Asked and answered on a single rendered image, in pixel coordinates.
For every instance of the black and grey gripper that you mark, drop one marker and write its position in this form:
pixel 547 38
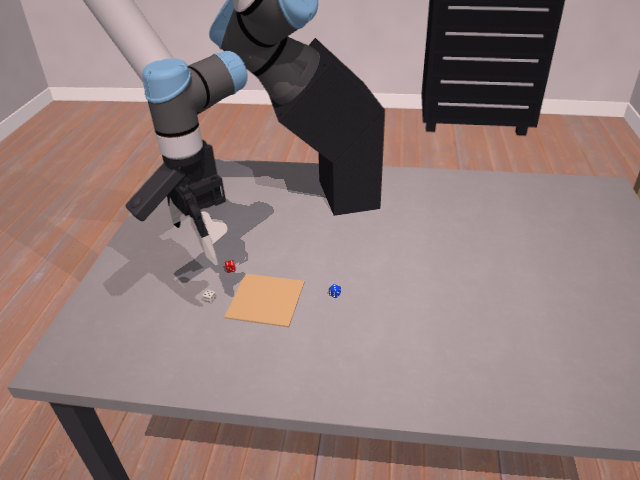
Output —
pixel 198 179

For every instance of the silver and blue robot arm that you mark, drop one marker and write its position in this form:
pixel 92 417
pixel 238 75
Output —
pixel 176 92

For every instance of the blue die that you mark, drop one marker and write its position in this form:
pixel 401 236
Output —
pixel 334 290

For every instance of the orange mat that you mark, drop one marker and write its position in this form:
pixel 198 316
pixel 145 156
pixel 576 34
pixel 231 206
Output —
pixel 266 300

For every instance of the white die with black pips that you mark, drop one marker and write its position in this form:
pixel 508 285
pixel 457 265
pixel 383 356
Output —
pixel 209 296

